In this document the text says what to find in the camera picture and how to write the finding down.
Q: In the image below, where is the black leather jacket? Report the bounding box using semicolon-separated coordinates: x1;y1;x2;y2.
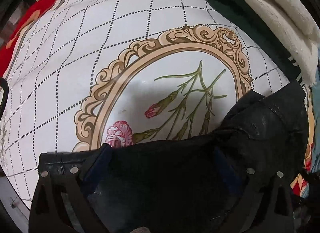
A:
38;79;310;233

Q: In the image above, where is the white patterned floral sheet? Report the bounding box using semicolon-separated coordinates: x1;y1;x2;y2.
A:
1;0;289;208

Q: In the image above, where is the light blue quilt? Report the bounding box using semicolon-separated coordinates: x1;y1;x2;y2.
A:
311;66;320;172

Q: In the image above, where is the folded dark green garment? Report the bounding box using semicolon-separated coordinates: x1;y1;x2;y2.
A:
207;0;303;83

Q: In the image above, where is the folded white fluffy garment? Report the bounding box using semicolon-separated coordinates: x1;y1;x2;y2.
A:
244;0;319;86

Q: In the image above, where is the black curved handle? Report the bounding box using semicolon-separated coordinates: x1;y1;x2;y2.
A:
0;77;9;118

